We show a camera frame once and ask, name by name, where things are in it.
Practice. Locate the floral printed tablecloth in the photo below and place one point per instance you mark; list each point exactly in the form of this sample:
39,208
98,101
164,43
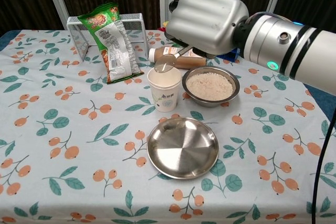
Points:
78,129

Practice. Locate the colourful artificial leaves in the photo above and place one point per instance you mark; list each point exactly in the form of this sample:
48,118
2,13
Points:
164,26

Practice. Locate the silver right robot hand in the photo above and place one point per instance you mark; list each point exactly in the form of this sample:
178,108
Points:
204,19

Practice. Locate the round metal plate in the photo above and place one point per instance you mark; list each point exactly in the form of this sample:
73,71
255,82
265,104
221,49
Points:
182,148

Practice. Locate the blue plastic block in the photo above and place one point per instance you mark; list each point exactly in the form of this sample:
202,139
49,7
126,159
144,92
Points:
232,55

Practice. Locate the green snack bag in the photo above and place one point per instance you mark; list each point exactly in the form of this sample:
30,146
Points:
115,45

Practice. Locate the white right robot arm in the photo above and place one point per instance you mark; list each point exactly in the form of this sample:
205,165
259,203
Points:
288,48

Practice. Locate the white paper cup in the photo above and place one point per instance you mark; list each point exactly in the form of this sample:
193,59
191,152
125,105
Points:
165,90

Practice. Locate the brown drink bottle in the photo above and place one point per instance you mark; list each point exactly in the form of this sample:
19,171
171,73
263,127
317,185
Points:
191,61

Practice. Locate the metal bowl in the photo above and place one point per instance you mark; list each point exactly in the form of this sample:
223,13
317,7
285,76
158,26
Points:
236,87

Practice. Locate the metal spoon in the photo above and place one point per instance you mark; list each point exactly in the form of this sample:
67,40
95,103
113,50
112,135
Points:
165,64

